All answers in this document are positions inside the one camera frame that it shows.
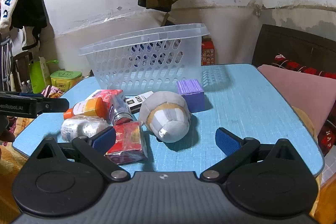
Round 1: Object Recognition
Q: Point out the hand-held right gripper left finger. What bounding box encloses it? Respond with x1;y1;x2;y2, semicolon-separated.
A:
29;126;130;182

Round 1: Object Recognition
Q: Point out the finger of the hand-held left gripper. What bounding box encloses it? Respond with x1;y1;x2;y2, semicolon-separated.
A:
36;97;70;114

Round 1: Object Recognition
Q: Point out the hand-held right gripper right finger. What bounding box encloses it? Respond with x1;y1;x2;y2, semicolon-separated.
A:
200;127;308;182

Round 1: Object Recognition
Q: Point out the red plastic packet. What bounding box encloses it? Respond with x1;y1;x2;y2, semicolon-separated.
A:
105;121;149;165

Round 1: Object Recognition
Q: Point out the white bundle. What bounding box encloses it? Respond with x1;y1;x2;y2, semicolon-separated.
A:
61;116;109;142

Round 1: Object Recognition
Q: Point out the clear jar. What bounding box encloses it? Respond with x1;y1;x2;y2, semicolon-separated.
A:
108;95;134;126

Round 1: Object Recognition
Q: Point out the orange bottle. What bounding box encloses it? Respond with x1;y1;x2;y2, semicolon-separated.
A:
63;97;108;120

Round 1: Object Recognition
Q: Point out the red floral tissue packet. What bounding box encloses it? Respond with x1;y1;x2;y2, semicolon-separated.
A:
84;89;124;119

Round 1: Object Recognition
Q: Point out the black and white cigarette box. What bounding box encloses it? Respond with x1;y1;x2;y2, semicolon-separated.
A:
125;91;154;113

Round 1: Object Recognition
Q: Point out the purple box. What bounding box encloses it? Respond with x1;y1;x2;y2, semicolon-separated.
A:
176;79;205;113

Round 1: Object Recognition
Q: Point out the grey plush toy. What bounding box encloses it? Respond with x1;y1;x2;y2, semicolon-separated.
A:
139;91;192;143

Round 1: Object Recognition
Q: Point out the clear plastic basket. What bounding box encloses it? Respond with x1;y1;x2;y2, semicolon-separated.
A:
79;23;211;94

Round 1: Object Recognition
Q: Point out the person's left hand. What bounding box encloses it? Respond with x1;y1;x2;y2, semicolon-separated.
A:
0;119;16;143

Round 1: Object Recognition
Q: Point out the pink snack bag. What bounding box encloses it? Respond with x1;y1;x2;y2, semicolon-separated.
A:
41;85;65;99

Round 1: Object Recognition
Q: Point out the clear plastic bottle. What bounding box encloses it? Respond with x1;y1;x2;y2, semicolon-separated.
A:
20;81;33;94

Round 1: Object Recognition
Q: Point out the green lidded container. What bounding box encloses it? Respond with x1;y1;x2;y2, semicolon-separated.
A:
50;70;82;94

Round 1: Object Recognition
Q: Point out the green paper bag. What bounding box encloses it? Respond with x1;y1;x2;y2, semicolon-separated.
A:
28;56;59;93

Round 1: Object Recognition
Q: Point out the metal rack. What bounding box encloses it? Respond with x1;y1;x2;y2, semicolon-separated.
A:
0;38;14;92

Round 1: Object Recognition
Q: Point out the orange printed blanket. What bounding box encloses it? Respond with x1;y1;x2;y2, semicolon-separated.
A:
0;114;36;219

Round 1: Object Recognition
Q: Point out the tan cushion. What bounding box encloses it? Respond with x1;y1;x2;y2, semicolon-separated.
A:
291;106;323;182

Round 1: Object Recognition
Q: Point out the red patterned box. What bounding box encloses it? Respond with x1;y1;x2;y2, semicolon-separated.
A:
201;39;216;65

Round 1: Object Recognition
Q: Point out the pink pillow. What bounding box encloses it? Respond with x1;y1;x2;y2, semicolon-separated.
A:
258;64;336;136

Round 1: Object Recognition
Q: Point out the black hanging garment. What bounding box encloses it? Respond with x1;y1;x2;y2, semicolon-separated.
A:
12;0;48;30

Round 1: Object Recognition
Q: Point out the red plaid blanket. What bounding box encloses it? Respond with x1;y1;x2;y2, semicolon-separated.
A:
272;53;336;157

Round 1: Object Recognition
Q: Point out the dark wooden headboard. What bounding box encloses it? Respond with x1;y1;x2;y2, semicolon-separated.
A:
252;24;336;75

